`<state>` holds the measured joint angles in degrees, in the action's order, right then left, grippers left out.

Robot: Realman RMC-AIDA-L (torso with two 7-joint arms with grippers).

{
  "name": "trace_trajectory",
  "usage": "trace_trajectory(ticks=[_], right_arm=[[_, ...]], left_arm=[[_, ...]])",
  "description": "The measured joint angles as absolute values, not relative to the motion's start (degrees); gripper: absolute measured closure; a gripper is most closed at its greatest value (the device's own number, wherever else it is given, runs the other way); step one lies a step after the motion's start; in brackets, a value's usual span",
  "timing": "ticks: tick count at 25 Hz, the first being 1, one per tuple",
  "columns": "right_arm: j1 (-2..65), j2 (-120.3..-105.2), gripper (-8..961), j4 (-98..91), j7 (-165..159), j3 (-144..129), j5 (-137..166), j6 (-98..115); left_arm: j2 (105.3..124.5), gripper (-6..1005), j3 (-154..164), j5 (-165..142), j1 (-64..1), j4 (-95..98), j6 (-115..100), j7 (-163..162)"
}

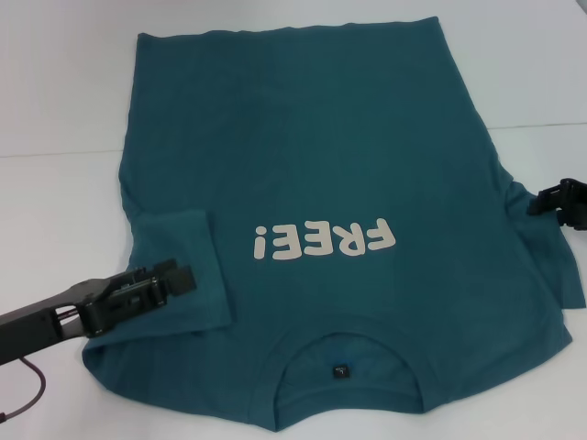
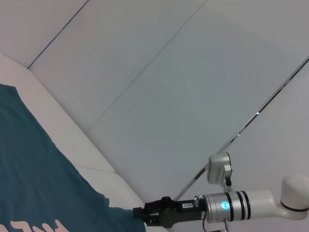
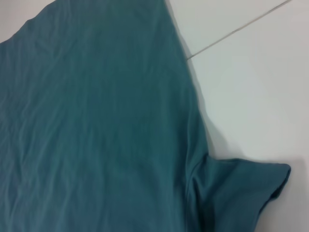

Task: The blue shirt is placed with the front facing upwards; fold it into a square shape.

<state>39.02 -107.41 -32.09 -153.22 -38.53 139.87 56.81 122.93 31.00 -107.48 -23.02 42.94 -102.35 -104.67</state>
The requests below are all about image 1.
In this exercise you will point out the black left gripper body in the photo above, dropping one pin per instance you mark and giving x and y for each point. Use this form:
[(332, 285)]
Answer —
[(46, 321)]

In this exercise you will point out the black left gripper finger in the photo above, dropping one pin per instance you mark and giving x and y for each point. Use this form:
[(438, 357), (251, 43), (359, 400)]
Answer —
[(156, 268), (181, 280)]

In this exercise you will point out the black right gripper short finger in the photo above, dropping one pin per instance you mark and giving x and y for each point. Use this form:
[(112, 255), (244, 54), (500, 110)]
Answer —
[(575, 219)]

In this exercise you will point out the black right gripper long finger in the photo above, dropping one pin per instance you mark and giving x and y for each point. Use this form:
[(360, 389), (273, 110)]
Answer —
[(546, 201)]

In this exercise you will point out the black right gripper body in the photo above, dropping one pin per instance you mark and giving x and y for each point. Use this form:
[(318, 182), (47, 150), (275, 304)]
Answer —
[(579, 194)]

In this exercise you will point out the teal t-shirt with FREE print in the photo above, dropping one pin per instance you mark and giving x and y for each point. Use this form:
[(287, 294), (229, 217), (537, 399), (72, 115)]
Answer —
[(298, 137)]

